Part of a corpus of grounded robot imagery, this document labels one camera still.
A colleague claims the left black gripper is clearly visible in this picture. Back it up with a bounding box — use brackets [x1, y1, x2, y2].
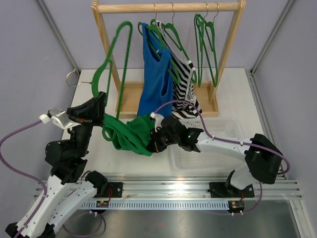
[67, 91, 106, 158]

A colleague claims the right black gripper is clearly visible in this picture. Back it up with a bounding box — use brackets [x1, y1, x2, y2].
[147, 126, 180, 153]

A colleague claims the green tank top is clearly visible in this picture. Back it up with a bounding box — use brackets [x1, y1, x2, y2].
[102, 114, 155, 156]

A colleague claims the blue tank top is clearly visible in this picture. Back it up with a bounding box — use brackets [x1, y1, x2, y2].
[137, 23, 173, 117]

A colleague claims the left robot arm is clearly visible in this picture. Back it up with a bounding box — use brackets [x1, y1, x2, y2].
[5, 92, 107, 238]

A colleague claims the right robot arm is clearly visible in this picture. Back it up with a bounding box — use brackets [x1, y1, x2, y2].
[147, 113, 283, 198]

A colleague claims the black white striped tank top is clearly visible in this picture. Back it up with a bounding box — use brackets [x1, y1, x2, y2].
[156, 20, 202, 119]

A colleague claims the white plastic basket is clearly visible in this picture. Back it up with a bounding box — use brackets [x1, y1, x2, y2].
[168, 118, 246, 173]

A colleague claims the wooden clothes rack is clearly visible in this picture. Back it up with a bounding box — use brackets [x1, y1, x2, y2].
[91, 0, 247, 119]

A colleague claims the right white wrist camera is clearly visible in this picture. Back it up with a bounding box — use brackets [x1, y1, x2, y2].
[150, 112, 164, 132]

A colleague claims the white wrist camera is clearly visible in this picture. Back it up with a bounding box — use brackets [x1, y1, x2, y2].
[150, 112, 164, 132]
[39, 108, 78, 130]

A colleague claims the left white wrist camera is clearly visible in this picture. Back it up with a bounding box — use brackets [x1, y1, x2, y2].
[39, 108, 78, 130]

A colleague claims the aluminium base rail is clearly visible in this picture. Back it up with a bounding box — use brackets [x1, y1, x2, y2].
[103, 173, 303, 200]

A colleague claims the white slotted cable duct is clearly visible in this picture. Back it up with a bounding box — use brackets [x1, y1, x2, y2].
[80, 200, 229, 210]

